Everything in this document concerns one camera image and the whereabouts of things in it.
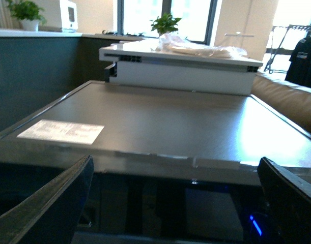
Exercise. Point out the black t-shirt on rack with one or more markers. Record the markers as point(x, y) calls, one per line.
point(299, 71)

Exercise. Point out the green potted plant left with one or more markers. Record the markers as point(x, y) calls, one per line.
point(28, 13)

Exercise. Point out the white small appliance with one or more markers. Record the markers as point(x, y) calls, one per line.
point(69, 22)

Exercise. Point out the green potted plant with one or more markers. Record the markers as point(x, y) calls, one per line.
point(28, 13)
point(167, 23)

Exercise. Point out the tan leather sofa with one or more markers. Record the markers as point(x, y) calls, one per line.
point(291, 100)

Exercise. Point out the white plastic bag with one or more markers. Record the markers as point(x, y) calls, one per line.
point(172, 42)

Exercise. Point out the white label sticker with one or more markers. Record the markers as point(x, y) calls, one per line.
point(60, 131)

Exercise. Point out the black clothes rack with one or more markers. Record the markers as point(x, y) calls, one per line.
point(282, 41)

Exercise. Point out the white table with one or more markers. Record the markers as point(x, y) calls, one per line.
point(140, 64)

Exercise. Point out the green potted plant centre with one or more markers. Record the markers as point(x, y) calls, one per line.
point(167, 23)

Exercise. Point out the silver front-load washing machine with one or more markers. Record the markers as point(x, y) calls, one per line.
point(169, 166)

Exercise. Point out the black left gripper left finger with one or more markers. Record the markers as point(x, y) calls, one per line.
point(51, 214)

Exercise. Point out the dark green counter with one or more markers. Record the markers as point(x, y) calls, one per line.
point(38, 68)

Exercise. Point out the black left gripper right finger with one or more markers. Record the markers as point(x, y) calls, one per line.
point(289, 198)

